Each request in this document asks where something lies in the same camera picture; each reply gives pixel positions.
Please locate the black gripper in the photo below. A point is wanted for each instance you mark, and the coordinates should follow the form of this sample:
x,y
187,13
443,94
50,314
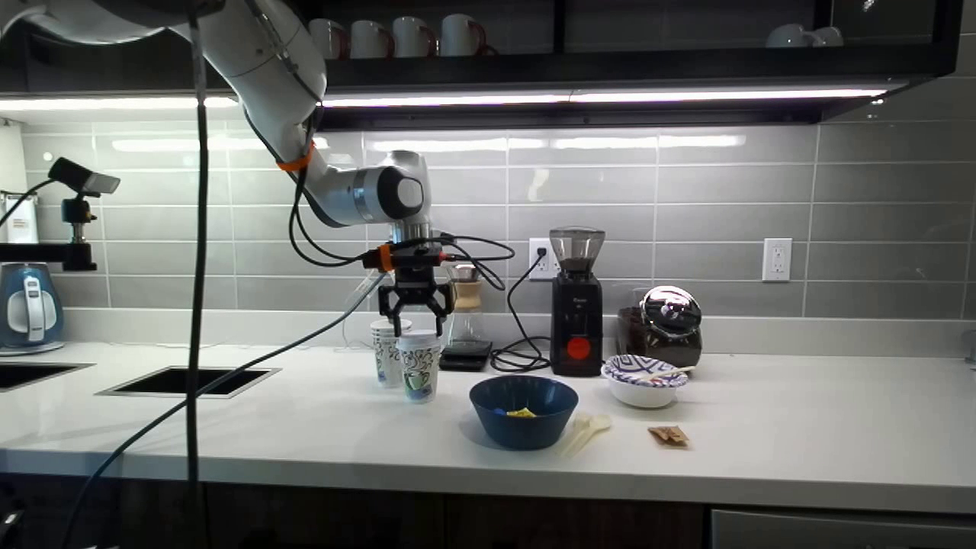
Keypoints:
x,y
412,280

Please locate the white plastic cup lid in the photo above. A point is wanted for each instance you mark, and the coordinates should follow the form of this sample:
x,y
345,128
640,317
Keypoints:
x,y
419,324

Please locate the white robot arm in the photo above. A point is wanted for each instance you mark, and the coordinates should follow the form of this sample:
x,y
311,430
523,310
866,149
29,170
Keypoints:
x,y
278,77

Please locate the single patterned paper cup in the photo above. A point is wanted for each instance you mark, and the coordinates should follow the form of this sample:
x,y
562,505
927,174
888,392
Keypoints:
x,y
419,362

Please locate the glass pour-over carafe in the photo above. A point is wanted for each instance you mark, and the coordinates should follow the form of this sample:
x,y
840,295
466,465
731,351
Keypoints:
x,y
469,303

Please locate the black small scale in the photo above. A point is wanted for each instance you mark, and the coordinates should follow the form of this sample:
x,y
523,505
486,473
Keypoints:
x,y
466,357

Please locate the dark blue bowl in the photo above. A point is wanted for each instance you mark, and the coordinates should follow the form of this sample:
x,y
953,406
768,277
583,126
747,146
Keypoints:
x,y
548,396

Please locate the yellow packet in bowl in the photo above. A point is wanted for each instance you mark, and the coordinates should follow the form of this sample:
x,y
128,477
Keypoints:
x,y
523,412

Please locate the black coffee grinder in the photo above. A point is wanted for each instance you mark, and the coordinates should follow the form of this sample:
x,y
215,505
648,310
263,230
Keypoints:
x,y
578,310

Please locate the pale wooden stirrers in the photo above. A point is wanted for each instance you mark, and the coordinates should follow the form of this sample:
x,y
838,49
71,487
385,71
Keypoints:
x,y
587,430

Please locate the white patterned bowl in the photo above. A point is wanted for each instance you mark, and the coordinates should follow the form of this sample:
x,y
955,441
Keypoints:
x,y
642,383

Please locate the white mug on shelf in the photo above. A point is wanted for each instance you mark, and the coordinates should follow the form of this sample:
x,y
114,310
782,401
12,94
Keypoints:
x,y
462,35
329,38
412,38
370,41

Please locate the chrome round kettle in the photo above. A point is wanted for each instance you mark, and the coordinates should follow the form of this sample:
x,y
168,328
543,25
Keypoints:
x,y
665,324

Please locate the brown packet on counter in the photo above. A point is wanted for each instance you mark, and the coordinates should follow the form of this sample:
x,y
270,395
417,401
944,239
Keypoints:
x,y
673,437

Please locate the blue white electric kettle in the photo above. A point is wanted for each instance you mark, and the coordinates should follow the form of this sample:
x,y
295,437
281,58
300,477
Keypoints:
x,y
32,317

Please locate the black wall shelf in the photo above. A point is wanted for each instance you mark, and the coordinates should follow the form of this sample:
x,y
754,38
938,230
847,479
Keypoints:
x,y
642,61

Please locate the black camera on stand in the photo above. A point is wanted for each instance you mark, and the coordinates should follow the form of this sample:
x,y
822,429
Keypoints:
x,y
79,212

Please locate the white wall outlet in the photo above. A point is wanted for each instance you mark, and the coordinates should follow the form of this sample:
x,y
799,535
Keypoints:
x,y
776,261

